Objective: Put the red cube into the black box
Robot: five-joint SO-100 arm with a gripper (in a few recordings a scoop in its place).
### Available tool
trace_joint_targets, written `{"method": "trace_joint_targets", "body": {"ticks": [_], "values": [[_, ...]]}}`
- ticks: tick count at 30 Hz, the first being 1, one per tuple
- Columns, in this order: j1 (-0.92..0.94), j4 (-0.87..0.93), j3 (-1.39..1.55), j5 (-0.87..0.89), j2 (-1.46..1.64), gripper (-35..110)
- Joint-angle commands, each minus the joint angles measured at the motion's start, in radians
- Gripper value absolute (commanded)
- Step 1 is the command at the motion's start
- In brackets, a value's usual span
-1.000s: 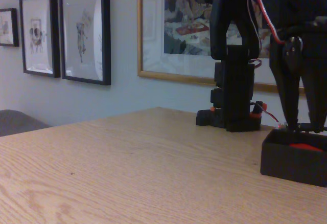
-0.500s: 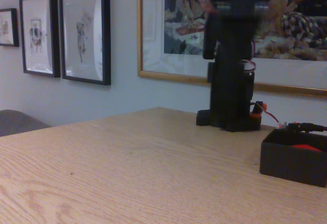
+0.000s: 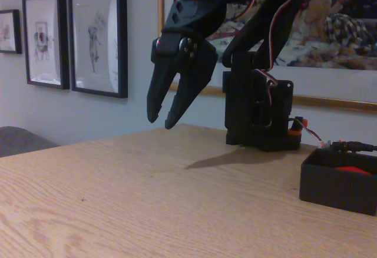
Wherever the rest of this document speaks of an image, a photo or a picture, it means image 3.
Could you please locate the medium black picture frame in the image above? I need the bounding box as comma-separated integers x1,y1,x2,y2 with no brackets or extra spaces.
21,0,71,91

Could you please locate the black box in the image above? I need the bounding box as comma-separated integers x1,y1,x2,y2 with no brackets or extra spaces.
299,147,377,217

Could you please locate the orange table clamp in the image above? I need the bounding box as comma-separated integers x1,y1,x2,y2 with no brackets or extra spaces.
288,115,309,137

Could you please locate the red white black servo cable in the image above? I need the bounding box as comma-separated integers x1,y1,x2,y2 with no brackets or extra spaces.
235,0,309,106

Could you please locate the gold framed large painting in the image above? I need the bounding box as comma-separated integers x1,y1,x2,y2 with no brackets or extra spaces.
157,0,377,113

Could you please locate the white red base wire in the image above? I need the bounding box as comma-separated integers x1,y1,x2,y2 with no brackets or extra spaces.
294,118,325,148

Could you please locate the small black picture frame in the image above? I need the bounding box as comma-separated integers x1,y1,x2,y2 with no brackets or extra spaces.
0,9,23,55

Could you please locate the black power cable plug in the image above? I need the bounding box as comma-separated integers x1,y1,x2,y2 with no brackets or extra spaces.
330,140,377,153

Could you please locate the large black picture frame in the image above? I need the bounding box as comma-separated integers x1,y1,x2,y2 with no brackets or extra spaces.
68,0,129,99

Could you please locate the red cube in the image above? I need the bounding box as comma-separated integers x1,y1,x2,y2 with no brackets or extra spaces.
335,166,371,176

